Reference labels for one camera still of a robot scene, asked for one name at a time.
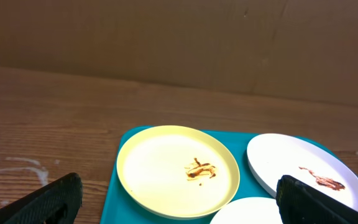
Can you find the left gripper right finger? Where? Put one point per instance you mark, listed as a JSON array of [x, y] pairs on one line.
[[299, 203]]

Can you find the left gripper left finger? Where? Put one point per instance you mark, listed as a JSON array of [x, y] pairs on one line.
[[55, 203]]

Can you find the white plate with crumbs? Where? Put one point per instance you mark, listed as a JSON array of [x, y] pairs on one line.
[[250, 210]]

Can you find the white plate with brown sauce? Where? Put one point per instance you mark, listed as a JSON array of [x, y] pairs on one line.
[[270, 156]]

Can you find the teal plastic tray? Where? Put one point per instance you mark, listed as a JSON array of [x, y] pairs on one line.
[[120, 208]]

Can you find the yellow plate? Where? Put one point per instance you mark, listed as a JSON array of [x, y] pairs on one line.
[[177, 172]]

